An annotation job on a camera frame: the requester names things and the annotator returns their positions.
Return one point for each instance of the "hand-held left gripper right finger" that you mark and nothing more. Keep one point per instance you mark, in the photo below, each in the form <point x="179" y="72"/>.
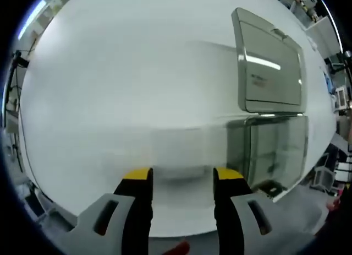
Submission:
<point x="228" y="216"/>

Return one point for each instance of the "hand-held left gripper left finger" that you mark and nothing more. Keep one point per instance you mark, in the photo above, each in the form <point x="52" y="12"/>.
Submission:
<point x="137" y="211"/>

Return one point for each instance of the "clear plastic guide fixture box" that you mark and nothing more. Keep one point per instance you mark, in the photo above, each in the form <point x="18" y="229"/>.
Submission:
<point x="272" y="73"/>

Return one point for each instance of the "person's left hand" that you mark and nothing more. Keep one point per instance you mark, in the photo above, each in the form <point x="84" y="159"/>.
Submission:
<point x="178" y="249"/>

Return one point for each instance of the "white office chair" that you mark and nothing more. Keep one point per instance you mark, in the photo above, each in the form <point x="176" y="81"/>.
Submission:
<point x="321" y="175"/>

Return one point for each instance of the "white partition panel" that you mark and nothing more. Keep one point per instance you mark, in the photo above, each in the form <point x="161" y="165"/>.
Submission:
<point x="324" y="37"/>

